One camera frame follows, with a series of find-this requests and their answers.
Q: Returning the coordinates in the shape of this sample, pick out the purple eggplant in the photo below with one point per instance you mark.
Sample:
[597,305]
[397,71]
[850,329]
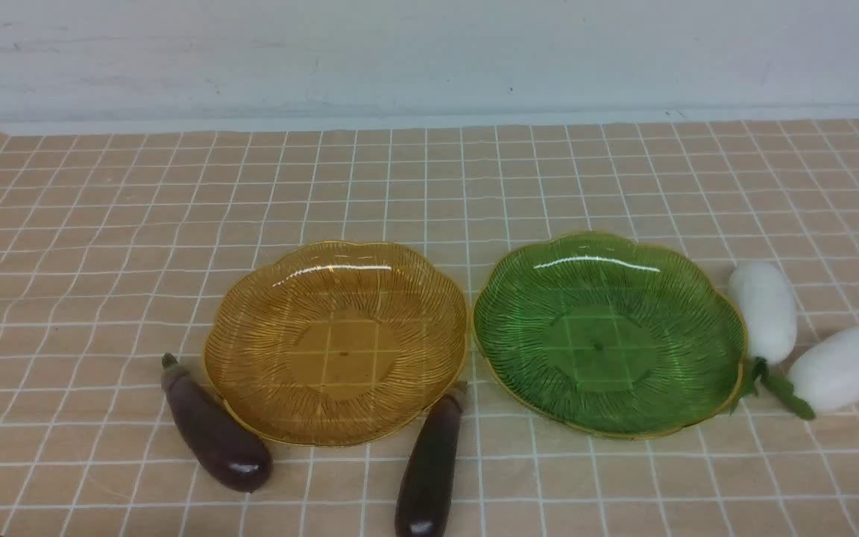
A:
[227,451]
[424,499]

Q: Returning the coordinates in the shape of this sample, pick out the white radish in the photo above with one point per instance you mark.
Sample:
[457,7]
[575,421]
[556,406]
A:
[763,295]
[824,378]

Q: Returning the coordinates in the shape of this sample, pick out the green glass plate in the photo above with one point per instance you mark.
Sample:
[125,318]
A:
[611,336]

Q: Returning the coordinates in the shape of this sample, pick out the amber glass plate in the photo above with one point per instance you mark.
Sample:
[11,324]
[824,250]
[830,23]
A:
[337,343]

